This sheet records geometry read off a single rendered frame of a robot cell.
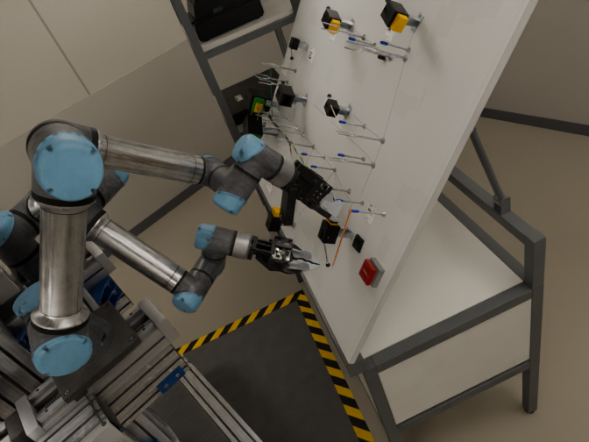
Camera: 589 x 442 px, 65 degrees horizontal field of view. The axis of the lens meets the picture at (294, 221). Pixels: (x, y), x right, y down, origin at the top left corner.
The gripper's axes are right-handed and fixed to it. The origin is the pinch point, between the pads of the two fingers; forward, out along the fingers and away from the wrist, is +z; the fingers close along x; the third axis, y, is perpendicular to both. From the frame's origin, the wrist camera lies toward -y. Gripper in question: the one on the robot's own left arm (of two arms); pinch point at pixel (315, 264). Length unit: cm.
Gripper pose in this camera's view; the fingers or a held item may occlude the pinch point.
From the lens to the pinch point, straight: 137.1
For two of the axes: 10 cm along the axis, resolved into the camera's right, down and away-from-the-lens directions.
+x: 1.8, -9.1, 3.8
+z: 9.7, 2.3, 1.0
